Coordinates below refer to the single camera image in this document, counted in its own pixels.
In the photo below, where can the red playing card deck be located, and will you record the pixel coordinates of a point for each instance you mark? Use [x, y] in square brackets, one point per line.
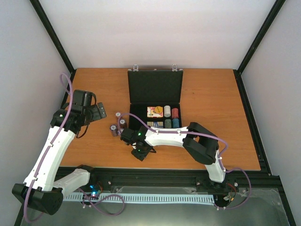
[152, 114]

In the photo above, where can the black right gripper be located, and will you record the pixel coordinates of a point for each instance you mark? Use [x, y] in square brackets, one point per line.
[140, 157]

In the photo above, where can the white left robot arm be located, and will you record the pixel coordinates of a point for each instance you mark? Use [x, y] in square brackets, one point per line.
[40, 191]

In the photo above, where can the light blue cable duct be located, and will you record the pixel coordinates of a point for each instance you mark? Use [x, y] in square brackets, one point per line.
[156, 198]

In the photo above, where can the blue poker chip stack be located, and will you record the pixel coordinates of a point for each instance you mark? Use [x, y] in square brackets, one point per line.
[175, 123]

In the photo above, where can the white poker chip stack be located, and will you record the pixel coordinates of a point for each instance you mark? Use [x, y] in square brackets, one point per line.
[167, 111]

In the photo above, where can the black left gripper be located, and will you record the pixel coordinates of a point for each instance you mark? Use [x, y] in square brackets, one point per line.
[97, 116]

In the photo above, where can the red poker chip stack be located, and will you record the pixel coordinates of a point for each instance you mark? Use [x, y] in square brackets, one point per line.
[175, 113]

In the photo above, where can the orange blind button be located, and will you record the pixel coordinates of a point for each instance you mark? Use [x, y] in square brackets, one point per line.
[158, 110]

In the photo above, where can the dark brown chip stack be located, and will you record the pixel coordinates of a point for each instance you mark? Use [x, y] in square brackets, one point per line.
[123, 123]

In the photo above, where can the blue playing card deck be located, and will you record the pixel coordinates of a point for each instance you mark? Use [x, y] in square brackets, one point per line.
[156, 124]

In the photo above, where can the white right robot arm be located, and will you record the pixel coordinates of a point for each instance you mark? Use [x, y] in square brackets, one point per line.
[201, 144]

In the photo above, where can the black poker set case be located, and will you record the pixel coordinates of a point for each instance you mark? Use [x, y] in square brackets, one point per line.
[152, 88]

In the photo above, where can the brown poker chip stack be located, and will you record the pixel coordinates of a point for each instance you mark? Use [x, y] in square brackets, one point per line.
[117, 115]

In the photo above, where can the green poker chip stack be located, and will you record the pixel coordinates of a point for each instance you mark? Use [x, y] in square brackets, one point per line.
[168, 124]

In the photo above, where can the purple poker chip stack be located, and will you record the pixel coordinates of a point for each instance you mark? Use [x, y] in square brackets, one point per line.
[114, 130]

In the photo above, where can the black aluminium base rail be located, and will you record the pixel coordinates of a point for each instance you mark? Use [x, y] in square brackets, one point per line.
[199, 179]

